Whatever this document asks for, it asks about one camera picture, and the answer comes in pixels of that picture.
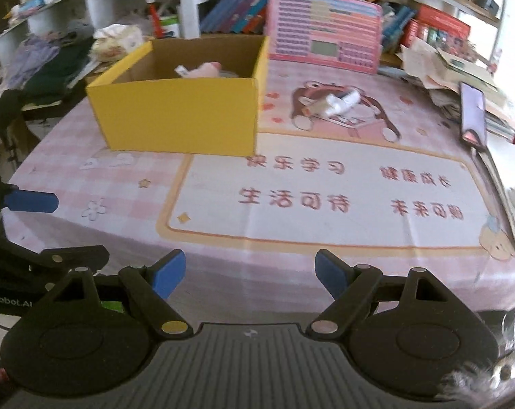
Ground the white shelf post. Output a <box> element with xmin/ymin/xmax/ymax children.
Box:
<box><xmin>176</xmin><ymin>0</ymin><xmax>202</xmax><ymax>39</ymax></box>

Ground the pile of loose papers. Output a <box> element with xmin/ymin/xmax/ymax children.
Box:
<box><xmin>400</xmin><ymin>36</ymin><xmax>515</xmax><ymax>137</ymax></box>

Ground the pink checked tablecloth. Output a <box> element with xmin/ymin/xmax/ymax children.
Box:
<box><xmin>2</xmin><ymin>57</ymin><xmax>515</xmax><ymax>320</ymax></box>

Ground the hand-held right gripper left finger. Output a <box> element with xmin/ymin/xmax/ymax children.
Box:
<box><xmin>27</xmin><ymin>249</ymin><xmax>190</xmax><ymax>337</ymax></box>

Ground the black smartphone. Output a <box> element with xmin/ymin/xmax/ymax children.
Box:
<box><xmin>459</xmin><ymin>81</ymin><xmax>488</xmax><ymax>148</ymax></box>

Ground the white plastic gadget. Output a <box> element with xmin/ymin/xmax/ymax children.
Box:
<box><xmin>326</xmin><ymin>88</ymin><xmax>363</xmax><ymax>113</ymax></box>

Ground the fluffy grey sleeve cuff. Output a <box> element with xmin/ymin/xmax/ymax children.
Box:
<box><xmin>441</xmin><ymin>307</ymin><xmax>515</xmax><ymax>409</ymax></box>

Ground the green and white box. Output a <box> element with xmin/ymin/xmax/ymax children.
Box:
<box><xmin>161</xmin><ymin>15</ymin><xmax>181</xmax><ymax>39</ymax></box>

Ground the pink rounded object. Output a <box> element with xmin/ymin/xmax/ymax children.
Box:
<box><xmin>185</xmin><ymin>62</ymin><xmax>222</xmax><ymax>78</ymax></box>

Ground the row of upright books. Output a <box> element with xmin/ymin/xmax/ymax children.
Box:
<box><xmin>200</xmin><ymin>0</ymin><xmax>418</xmax><ymax>54</ymax></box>

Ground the dark clothes pile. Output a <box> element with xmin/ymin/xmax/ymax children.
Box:
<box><xmin>0</xmin><ymin>19</ymin><xmax>98</xmax><ymax>137</ymax></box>

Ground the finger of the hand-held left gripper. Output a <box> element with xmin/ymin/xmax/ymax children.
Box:
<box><xmin>0</xmin><ymin>175</ymin><xmax>60</xmax><ymax>233</ymax></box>
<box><xmin>29</xmin><ymin>245</ymin><xmax>111</xmax><ymax>292</ymax></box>

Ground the red and white bottle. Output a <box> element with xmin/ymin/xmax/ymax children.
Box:
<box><xmin>144</xmin><ymin>0</ymin><xmax>166</xmax><ymax>39</ymax></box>

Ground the white round shelf leg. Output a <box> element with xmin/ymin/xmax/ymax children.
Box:
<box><xmin>84</xmin><ymin>0</ymin><xmax>115</xmax><ymax>30</ymax></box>

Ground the plastic bag of tissues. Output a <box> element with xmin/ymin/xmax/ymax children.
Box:
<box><xmin>91</xmin><ymin>25</ymin><xmax>145</xmax><ymax>62</ymax></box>

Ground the pink learning tablet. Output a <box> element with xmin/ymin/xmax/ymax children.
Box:
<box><xmin>267</xmin><ymin>0</ymin><xmax>384</xmax><ymax>75</ymax></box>

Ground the red cardboard box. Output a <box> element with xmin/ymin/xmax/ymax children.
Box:
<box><xmin>404</xmin><ymin>5</ymin><xmax>471</xmax><ymax>52</ymax></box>

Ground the small cream object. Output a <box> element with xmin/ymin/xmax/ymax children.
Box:
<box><xmin>302</xmin><ymin>96</ymin><xmax>333</xmax><ymax>116</ymax></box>

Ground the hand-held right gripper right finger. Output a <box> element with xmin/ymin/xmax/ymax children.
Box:
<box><xmin>306</xmin><ymin>249</ymin><xmax>475</xmax><ymax>337</ymax></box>

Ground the lilac cloth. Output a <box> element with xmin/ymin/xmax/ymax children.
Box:
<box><xmin>6</xmin><ymin>36</ymin><xmax>62</xmax><ymax>90</ymax></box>

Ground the yellow cardboard box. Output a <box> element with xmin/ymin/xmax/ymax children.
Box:
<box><xmin>86</xmin><ymin>35</ymin><xmax>270</xmax><ymax>157</ymax></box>

